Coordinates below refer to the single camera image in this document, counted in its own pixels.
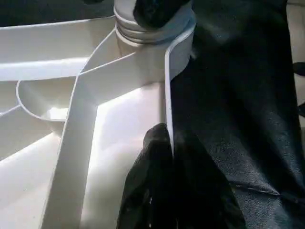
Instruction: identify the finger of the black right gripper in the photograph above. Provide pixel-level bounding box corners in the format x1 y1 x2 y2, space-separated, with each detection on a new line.
133 0 191 29

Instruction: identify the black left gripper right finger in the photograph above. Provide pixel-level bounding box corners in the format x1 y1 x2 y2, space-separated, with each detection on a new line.
172 129 247 229

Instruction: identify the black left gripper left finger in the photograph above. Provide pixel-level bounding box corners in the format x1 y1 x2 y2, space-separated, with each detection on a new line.
117 122 175 229

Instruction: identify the white plastic table leg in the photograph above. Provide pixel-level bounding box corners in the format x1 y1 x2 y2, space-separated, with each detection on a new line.
113 0 195 44

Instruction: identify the white plastic table top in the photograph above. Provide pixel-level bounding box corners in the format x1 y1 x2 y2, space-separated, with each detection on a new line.
0 14 197 229

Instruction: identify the black work mat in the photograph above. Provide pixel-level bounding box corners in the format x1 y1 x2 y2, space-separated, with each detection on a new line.
0 0 305 229

